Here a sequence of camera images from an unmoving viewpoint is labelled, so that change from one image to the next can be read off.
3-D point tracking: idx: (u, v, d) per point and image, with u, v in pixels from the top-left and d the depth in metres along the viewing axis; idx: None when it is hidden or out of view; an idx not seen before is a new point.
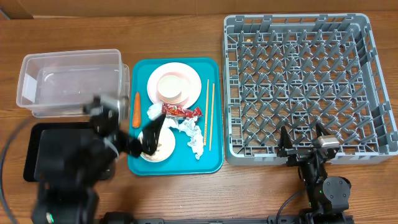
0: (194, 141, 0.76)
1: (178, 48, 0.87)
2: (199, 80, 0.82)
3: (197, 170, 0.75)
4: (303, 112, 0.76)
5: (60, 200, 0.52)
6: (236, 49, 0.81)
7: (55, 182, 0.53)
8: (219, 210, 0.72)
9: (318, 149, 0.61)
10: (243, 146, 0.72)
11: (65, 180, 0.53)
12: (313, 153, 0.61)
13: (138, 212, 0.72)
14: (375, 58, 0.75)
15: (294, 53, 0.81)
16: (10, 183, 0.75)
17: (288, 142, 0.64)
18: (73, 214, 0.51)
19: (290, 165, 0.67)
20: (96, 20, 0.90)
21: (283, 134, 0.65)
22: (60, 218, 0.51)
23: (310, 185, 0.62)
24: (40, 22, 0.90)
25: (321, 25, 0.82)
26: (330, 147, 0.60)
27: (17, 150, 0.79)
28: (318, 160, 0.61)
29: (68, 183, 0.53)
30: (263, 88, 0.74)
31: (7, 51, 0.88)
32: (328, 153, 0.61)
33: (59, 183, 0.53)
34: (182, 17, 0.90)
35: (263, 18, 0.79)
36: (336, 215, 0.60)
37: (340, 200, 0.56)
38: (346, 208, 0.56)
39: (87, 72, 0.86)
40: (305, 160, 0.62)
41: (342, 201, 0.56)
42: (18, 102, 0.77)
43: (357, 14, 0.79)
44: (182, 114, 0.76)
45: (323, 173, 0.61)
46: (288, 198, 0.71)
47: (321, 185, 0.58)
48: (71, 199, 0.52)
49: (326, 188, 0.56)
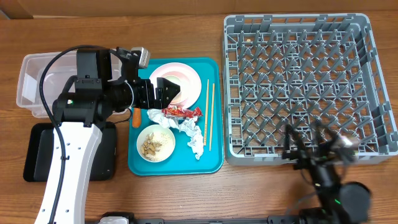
0: (194, 141, 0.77)
1: (178, 47, 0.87)
2: (199, 80, 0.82)
3: (197, 170, 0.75)
4: (303, 112, 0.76)
5: (83, 77, 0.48)
6: (236, 49, 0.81)
7: (86, 90, 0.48)
8: (219, 210, 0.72)
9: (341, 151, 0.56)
10: (243, 146, 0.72)
11: (93, 79, 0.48)
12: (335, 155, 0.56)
13: (138, 212, 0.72)
14: (375, 58, 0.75)
15: (294, 53, 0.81)
16: (11, 183, 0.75)
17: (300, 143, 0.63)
18: (88, 106, 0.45)
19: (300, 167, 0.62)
20: (96, 21, 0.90)
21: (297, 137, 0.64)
22: (73, 109, 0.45)
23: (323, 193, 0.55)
24: (40, 22, 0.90)
25: (321, 25, 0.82)
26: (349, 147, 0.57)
27: (17, 151, 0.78)
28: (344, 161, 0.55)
29: (93, 84, 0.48)
30: (263, 88, 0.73)
31: (8, 51, 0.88)
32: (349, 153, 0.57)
33: (89, 74, 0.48)
34: (182, 17, 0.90)
35: (263, 18, 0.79)
36: None
37: (359, 211, 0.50)
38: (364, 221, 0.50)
39: None
40: (318, 162, 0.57)
41: (360, 213, 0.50)
42: (18, 102, 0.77)
43: (357, 14, 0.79)
44: (182, 114, 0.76)
45: (336, 177, 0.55)
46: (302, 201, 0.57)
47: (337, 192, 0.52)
48: (88, 96, 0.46)
49: (345, 199, 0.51)
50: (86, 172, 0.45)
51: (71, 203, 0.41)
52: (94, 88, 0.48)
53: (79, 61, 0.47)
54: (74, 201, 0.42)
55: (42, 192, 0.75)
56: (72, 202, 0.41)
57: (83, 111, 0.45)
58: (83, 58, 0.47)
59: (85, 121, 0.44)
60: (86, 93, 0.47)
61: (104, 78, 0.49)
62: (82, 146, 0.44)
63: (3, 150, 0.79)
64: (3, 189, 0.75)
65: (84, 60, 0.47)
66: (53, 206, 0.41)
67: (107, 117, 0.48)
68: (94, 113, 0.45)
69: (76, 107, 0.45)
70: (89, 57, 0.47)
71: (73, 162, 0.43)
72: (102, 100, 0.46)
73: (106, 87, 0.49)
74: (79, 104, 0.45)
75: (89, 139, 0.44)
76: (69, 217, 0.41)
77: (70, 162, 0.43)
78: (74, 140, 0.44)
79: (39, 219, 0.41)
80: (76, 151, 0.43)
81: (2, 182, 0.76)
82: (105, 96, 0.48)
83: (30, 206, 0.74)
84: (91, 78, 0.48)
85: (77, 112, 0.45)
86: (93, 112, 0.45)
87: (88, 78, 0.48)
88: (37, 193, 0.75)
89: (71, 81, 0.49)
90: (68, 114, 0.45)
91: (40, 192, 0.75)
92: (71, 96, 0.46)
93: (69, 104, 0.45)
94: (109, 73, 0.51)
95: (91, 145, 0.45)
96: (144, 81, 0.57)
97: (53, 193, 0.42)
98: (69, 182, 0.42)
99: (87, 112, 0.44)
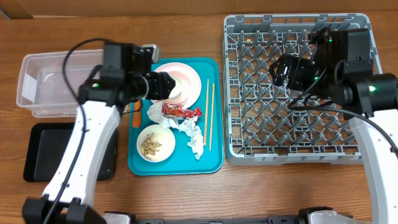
0: (194, 141, 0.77)
1: (178, 47, 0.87)
2: (199, 80, 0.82)
3: (197, 170, 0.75)
4: (303, 112, 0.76)
5: (107, 67, 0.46)
6: (236, 49, 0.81)
7: (109, 79, 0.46)
8: (219, 210, 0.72)
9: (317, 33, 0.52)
10: (243, 146, 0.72)
11: (117, 68, 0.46)
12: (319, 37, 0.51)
13: (138, 211, 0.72)
14: (375, 58, 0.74)
15: (294, 53, 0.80)
16: (11, 183, 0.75)
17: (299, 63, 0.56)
18: (111, 89, 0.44)
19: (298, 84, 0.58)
20: (96, 20, 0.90)
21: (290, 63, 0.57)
22: (97, 91, 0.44)
23: (328, 71, 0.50)
24: (40, 22, 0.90)
25: (321, 25, 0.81)
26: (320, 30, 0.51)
27: (17, 151, 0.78)
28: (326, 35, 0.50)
29: (115, 74, 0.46)
30: (263, 88, 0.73)
31: (8, 50, 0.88)
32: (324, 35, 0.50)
33: (113, 65, 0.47)
34: (182, 16, 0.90)
35: (263, 18, 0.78)
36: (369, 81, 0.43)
37: (365, 54, 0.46)
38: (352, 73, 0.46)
39: (87, 72, 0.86)
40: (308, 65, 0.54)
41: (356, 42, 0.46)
42: (18, 102, 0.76)
43: (357, 14, 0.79)
44: (182, 114, 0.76)
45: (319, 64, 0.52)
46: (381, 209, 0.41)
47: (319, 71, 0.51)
48: (112, 83, 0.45)
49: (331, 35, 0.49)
50: (102, 147, 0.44)
51: (86, 169, 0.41)
52: (115, 77, 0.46)
53: (106, 51, 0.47)
54: (89, 168, 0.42)
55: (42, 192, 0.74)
56: (87, 167, 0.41)
57: (105, 93, 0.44)
58: (107, 49, 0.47)
59: (107, 102, 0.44)
60: (109, 81, 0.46)
61: (127, 69, 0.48)
62: (102, 122, 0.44)
63: (4, 150, 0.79)
64: (4, 189, 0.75)
65: (109, 51, 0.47)
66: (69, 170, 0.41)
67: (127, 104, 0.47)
68: (116, 98, 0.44)
69: (99, 89, 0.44)
70: (115, 48, 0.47)
71: (92, 135, 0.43)
72: (124, 88, 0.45)
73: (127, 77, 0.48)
74: (104, 88, 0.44)
75: (109, 116, 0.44)
76: (82, 182, 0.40)
77: (90, 134, 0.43)
78: (96, 116, 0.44)
79: (53, 180, 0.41)
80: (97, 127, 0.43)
81: (2, 182, 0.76)
82: (127, 84, 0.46)
83: None
84: (114, 68, 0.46)
85: (101, 96, 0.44)
86: (116, 96, 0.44)
87: (111, 68, 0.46)
88: (36, 193, 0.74)
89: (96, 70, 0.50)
90: (91, 96, 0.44)
91: (40, 192, 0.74)
92: (96, 81, 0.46)
93: (94, 87, 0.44)
94: (131, 66, 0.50)
95: (110, 125, 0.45)
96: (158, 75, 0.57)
97: (71, 158, 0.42)
98: (87, 150, 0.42)
99: (111, 95, 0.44)
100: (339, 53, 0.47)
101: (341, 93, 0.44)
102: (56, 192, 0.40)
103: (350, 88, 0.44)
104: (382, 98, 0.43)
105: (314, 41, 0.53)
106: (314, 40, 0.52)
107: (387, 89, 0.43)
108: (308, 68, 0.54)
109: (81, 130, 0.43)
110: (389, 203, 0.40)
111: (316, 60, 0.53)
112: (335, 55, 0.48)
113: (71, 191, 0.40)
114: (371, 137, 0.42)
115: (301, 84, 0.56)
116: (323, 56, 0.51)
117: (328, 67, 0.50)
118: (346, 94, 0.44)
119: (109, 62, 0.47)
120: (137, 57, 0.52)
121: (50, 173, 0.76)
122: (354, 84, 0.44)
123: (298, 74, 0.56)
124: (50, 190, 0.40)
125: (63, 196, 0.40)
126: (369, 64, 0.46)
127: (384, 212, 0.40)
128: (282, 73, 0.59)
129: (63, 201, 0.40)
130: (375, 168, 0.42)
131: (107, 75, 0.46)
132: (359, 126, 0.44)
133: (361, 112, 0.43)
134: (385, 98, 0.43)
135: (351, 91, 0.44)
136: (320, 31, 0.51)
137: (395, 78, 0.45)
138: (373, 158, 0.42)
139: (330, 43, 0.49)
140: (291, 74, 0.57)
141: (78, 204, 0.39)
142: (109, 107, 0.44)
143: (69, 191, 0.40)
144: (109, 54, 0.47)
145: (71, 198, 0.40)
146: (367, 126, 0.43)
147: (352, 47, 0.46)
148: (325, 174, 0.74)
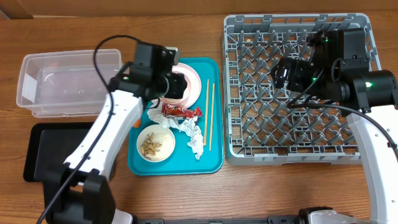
0: (194, 141, 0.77)
1: (178, 48, 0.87)
2: (199, 80, 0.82)
3: (197, 170, 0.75)
4: (303, 112, 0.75)
5: (137, 64, 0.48)
6: (236, 49, 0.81)
7: (137, 77, 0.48)
8: (219, 210, 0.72)
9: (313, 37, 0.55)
10: (243, 146, 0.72)
11: (146, 68, 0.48)
12: (314, 40, 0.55)
13: (140, 209, 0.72)
14: (375, 58, 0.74)
15: (294, 53, 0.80)
16: (11, 183, 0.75)
17: (298, 63, 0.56)
18: (139, 86, 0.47)
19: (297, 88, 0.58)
20: (96, 20, 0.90)
21: (290, 62, 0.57)
22: (125, 84, 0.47)
23: (325, 71, 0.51)
24: (40, 22, 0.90)
25: (321, 25, 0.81)
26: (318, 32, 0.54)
27: (17, 151, 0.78)
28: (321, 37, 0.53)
29: (144, 72, 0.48)
30: (263, 88, 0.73)
31: (8, 51, 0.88)
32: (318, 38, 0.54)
33: (142, 63, 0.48)
34: (182, 16, 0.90)
35: (263, 18, 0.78)
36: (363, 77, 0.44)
37: (361, 52, 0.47)
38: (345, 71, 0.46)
39: (87, 72, 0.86)
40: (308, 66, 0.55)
41: (352, 43, 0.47)
42: (18, 102, 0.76)
43: (357, 14, 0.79)
44: (182, 114, 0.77)
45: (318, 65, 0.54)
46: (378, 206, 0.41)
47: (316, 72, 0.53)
48: (139, 80, 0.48)
49: (330, 35, 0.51)
50: (124, 132, 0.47)
51: (107, 147, 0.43)
52: (143, 76, 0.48)
53: (137, 50, 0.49)
54: (111, 144, 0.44)
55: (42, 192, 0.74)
56: (109, 144, 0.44)
57: (133, 88, 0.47)
58: (139, 48, 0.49)
59: (134, 94, 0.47)
60: (137, 79, 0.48)
61: (155, 69, 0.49)
62: (128, 109, 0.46)
63: (4, 150, 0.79)
64: (4, 189, 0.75)
65: (140, 50, 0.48)
66: (92, 144, 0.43)
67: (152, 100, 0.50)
68: (142, 94, 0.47)
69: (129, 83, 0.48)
70: (147, 48, 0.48)
71: (117, 118, 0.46)
72: (150, 86, 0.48)
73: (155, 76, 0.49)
74: (132, 83, 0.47)
75: (135, 106, 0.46)
76: (102, 157, 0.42)
77: (115, 117, 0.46)
78: (123, 102, 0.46)
79: (76, 152, 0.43)
80: (122, 112, 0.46)
81: (2, 182, 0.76)
82: (153, 82, 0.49)
83: (30, 206, 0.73)
84: (144, 65, 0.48)
85: (128, 88, 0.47)
86: (142, 93, 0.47)
87: (141, 66, 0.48)
88: (36, 193, 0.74)
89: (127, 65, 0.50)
90: (120, 87, 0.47)
91: (40, 192, 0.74)
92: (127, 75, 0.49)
93: (124, 80, 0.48)
94: (160, 65, 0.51)
95: (133, 112, 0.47)
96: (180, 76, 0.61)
97: (95, 135, 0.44)
98: (111, 131, 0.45)
99: (137, 91, 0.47)
100: (336, 51, 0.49)
101: (338, 90, 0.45)
102: (78, 162, 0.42)
103: (347, 84, 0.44)
104: (377, 94, 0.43)
105: (312, 43, 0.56)
106: (311, 42, 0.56)
107: (382, 85, 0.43)
108: (306, 70, 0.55)
109: (107, 114, 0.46)
110: (387, 198, 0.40)
111: (314, 62, 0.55)
112: (331, 55, 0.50)
113: (91, 163, 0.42)
114: (369, 134, 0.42)
115: (300, 86, 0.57)
116: (319, 57, 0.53)
117: (325, 67, 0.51)
118: (343, 91, 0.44)
119: (138, 61, 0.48)
120: (166, 58, 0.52)
121: None
122: (351, 81, 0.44)
123: (298, 76, 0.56)
124: (72, 158, 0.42)
125: (83, 166, 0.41)
126: (364, 62, 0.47)
127: (382, 206, 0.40)
128: (282, 76, 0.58)
129: (81, 172, 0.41)
130: (374, 166, 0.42)
131: (136, 73, 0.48)
132: (356, 122, 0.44)
133: (359, 108, 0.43)
134: (382, 94, 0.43)
135: (347, 88, 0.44)
136: (317, 33, 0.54)
137: (391, 74, 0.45)
138: (371, 155, 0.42)
139: (326, 43, 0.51)
140: (291, 76, 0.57)
141: (97, 174, 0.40)
142: (135, 98, 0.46)
143: (90, 163, 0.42)
144: (140, 53, 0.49)
145: (90, 169, 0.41)
146: (364, 122, 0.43)
147: (347, 46, 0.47)
148: (325, 174, 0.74)
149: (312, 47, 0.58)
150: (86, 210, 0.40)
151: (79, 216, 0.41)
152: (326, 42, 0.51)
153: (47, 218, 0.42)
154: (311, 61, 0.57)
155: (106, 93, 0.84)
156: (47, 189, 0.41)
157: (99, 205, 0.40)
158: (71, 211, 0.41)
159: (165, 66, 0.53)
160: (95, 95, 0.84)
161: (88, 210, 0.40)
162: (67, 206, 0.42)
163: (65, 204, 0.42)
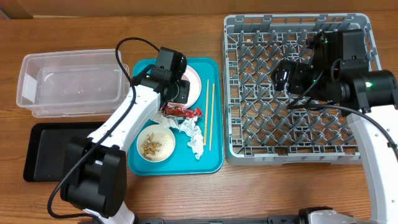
0: (194, 141, 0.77)
1: (178, 48, 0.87)
2: (199, 80, 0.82)
3: (197, 170, 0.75)
4: (303, 112, 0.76)
5: (158, 67, 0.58)
6: (236, 49, 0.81)
7: (158, 76, 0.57)
8: (219, 210, 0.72)
9: (312, 39, 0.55)
10: (243, 146, 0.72)
11: (166, 70, 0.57)
12: (314, 42, 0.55)
13: (141, 206, 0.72)
14: (375, 58, 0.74)
15: (294, 53, 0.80)
16: (12, 184, 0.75)
17: (297, 65, 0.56)
18: (160, 84, 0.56)
19: (295, 91, 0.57)
20: (95, 20, 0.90)
21: (288, 65, 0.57)
22: (148, 82, 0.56)
23: (325, 73, 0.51)
24: (40, 22, 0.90)
25: (321, 25, 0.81)
26: (319, 32, 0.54)
27: (17, 151, 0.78)
28: (320, 39, 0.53)
29: (164, 74, 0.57)
30: (263, 88, 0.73)
31: (7, 51, 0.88)
32: (318, 39, 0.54)
33: (163, 65, 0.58)
34: (182, 16, 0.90)
35: (263, 18, 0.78)
36: (364, 77, 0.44)
37: (361, 53, 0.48)
38: (346, 71, 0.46)
39: (87, 72, 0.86)
40: (307, 68, 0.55)
41: (352, 44, 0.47)
42: (18, 102, 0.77)
43: (357, 14, 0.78)
44: (182, 114, 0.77)
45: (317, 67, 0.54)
46: (377, 204, 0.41)
47: (315, 73, 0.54)
48: (159, 80, 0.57)
49: (329, 36, 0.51)
50: (142, 122, 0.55)
51: (128, 128, 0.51)
52: (163, 76, 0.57)
53: (160, 55, 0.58)
54: (130, 129, 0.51)
55: (42, 192, 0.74)
56: (127, 129, 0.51)
57: (154, 85, 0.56)
58: (162, 54, 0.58)
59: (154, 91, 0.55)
60: (157, 78, 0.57)
61: (173, 73, 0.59)
62: (148, 101, 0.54)
63: (4, 150, 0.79)
64: (4, 189, 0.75)
65: (163, 55, 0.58)
66: (115, 124, 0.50)
67: (168, 98, 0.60)
68: (161, 91, 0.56)
69: (150, 81, 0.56)
70: (168, 54, 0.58)
71: (137, 108, 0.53)
72: (168, 86, 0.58)
73: (172, 79, 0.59)
74: (153, 81, 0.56)
75: (153, 99, 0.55)
76: (120, 140, 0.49)
77: (136, 106, 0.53)
78: (144, 95, 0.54)
79: (99, 130, 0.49)
80: (143, 103, 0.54)
81: (2, 182, 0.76)
82: (170, 83, 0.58)
83: (30, 206, 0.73)
84: (165, 68, 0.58)
85: (149, 84, 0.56)
86: (161, 89, 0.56)
87: (161, 68, 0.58)
88: (36, 193, 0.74)
89: (148, 67, 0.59)
90: (142, 83, 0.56)
91: (40, 192, 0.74)
92: (149, 76, 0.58)
93: (146, 79, 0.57)
94: (176, 71, 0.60)
95: (152, 105, 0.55)
96: (186, 83, 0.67)
97: (116, 118, 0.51)
98: (130, 117, 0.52)
99: (157, 88, 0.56)
100: (335, 53, 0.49)
101: (339, 90, 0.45)
102: (99, 138, 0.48)
103: (347, 84, 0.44)
104: (376, 94, 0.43)
105: (312, 46, 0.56)
106: (311, 44, 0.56)
107: (383, 85, 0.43)
108: (306, 71, 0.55)
109: (129, 102, 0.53)
110: (387, 198, 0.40)
111: (314, 64, 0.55)
112: (331, 55, 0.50)
113: (112, 140, 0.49)
114: (369, 134, 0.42)
115: (300, 88, 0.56)
116: (319, 59, 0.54)
117: (325, 68, 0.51)
118: (343, 91, 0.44)
119: (160, 63, 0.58)
120: (181, 66, 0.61)
121: (50, 173, 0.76)
122: (351, 81, 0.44)
123: (298, 78, 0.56)
124: (95, 134, 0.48)
125: (104, 142, 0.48)
126: (364, 63, 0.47)
127: (382, 207, 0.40)
128: (282, 79, 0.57)
129: (102, 147, 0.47)
130: (374, 167, 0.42)
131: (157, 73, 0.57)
132: (357, 122, 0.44)
133: (359, 108, 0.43)
134: (382, 94, 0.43)
135: (347, 88, 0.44)
136: (317, 35, 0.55)
137: (391, 74, 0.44)
138: (372, 156, 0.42)
139: (326, 45, 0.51)
140: (291, 78, 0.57)
141: (117, 150, 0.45)
142: (155, 93, 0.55)
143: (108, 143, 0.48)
144: (161, 57, 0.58)
145: (111, 144, 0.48)
146: (364, 122, 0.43)
147: (347, 46, 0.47)
148: (325, 174, 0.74)
149: (311, 48, 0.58)
150: (101, 185, 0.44)
151: (94, 191, 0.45)
152: (326, 42, 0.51)
153: (63, 191, 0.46)
154: (311, 63, 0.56)
155: (106, 94, 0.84)
156: (68, 162, 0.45)
157: (114, 180, 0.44)
158: (83, 188, 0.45)
159: (179, 71, 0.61)
160: (95, 95, 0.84)
161: (102, 185, 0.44)
162: (81, 183, 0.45)
163: (81, 180, 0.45)
